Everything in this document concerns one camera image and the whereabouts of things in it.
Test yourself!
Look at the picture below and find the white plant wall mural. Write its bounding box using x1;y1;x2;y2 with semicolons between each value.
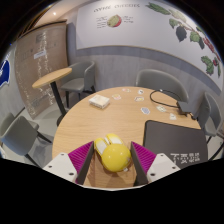
75;0;223;89

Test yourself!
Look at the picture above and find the black cable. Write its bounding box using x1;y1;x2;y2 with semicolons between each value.
149;88;188;110

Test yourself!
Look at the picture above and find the grey upholstered chair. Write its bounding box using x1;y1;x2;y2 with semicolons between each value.
0;115;54;168
59;60;97;108
0;112;40;136
134;68;190;104
196;92;224;161

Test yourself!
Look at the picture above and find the brown wall notice board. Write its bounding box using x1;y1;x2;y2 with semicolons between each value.
13;20;69;120

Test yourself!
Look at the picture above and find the dark grey flat device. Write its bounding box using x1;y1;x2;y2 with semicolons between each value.
176;100;198;116

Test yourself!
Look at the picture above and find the yellow computer mouse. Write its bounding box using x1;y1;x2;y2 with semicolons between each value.
93;133;132;173

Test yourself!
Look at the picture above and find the small white box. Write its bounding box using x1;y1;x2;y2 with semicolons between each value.
88;94;111;110

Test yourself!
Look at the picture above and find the dark grey mouse pad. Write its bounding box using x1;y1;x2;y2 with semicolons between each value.
142;119;209;169

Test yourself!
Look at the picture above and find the blue wall sign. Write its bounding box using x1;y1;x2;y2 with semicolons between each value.
0;59;12;88

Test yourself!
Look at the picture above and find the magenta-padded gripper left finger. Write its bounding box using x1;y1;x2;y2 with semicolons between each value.
43;140;95;187

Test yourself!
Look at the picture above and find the small round wooden side table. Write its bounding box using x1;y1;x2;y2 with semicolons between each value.
31;67;73;128

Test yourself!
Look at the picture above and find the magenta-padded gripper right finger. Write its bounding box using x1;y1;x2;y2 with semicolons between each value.
129;140;181;187

